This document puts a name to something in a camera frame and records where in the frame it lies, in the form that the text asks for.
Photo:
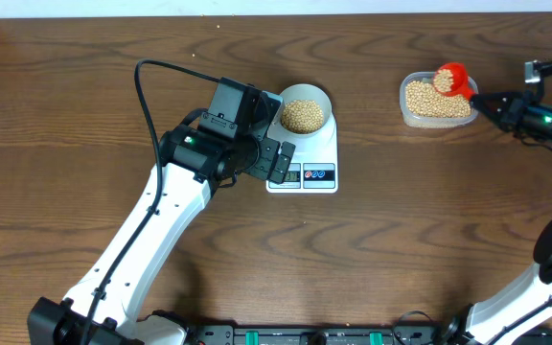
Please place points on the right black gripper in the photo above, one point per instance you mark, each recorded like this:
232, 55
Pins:
510, 116

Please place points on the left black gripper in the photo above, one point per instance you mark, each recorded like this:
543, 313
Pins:
266, 149

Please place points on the red plastic measuring scoop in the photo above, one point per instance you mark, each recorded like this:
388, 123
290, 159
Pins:
452, 80

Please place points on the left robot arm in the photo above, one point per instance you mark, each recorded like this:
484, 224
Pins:
208, 150

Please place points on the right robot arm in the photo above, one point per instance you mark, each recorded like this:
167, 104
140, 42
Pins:
527, 301

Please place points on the white digital kitchen scale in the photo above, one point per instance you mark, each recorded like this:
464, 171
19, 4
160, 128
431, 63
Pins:
313, 167

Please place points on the grey round bowl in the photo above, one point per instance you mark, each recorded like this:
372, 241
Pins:
307, 112

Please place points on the clear plastic container of beans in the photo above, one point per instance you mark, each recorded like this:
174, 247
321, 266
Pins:
423, 107

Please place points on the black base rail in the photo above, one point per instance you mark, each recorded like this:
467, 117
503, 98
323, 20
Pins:
230, 335

